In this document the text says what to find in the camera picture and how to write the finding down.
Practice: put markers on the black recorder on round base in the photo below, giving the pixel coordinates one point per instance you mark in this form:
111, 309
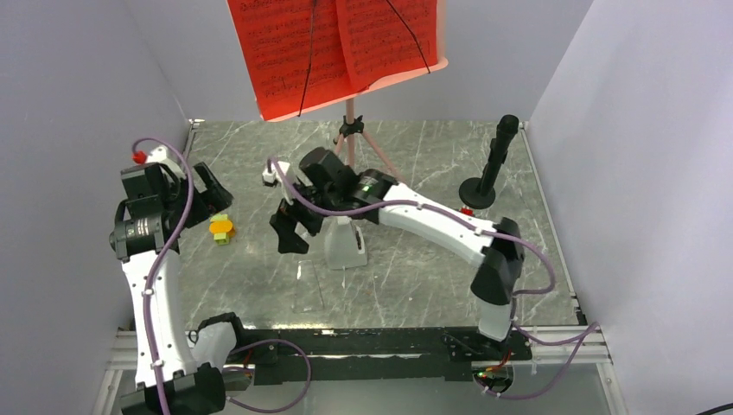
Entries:
479, 192

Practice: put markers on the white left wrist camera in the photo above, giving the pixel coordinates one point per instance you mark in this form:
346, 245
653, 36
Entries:
158, 155

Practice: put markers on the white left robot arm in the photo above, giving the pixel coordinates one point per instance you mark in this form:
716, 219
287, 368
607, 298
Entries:
171, 377

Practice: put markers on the yellow green orange toy block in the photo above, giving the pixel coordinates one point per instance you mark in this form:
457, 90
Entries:
222, 229

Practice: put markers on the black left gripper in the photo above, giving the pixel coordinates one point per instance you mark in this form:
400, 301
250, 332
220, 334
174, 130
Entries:
210, 201

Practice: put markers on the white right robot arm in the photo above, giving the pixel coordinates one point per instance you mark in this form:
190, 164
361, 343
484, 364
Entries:
323, 185

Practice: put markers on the clear plastic metronome cover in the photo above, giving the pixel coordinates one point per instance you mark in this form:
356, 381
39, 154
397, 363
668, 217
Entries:
308, 293

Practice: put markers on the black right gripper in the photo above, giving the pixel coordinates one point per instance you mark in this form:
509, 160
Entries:
285, 225

